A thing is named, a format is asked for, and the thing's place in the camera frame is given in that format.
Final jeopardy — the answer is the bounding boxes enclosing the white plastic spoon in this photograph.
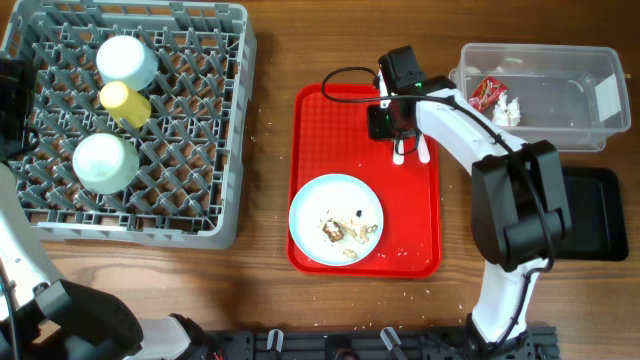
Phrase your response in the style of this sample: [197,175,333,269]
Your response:
[392,139,404,166]

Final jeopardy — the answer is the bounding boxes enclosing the red snack wrapper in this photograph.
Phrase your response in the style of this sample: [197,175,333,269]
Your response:
[468,76,508,112]

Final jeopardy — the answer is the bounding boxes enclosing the white napkin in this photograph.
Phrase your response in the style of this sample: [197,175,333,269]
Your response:
[492,92,521,127]

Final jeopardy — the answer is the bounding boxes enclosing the light blue plate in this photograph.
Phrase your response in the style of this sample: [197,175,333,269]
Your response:
[289,174,386,267]

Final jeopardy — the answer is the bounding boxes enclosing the yellow plastic cup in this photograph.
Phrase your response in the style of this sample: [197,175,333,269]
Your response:
[99,81,151,128]

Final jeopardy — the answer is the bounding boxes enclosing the light blue bowl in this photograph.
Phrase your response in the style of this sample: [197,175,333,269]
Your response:
[96,35,158,91]

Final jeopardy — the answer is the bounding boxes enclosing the green bowl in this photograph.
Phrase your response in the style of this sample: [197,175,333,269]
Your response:
[72,133,139,194]

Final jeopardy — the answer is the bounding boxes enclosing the white plastic fork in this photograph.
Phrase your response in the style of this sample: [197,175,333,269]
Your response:
[416,135,431,164]

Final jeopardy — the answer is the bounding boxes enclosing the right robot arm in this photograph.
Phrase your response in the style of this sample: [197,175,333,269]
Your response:
[368,73,571,358]

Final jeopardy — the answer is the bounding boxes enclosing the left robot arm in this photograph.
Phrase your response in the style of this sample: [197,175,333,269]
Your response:
[1,59,223,359]

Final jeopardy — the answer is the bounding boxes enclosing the grey plastic dishwasher rack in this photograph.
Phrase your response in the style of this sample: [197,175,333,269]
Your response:
[1,0,257,249]

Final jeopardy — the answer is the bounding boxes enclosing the red plastic tray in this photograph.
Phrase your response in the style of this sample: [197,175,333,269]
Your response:
[286,84,442,278]

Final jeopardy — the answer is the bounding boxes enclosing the food scraps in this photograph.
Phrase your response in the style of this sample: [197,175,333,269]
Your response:
[319,209,380,260]

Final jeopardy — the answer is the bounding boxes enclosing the clear plastic bin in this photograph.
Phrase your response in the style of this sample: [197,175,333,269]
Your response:
[449,43,631,152]

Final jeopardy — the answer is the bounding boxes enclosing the black plastic tray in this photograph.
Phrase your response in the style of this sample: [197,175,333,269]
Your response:
[556,166,629,262]

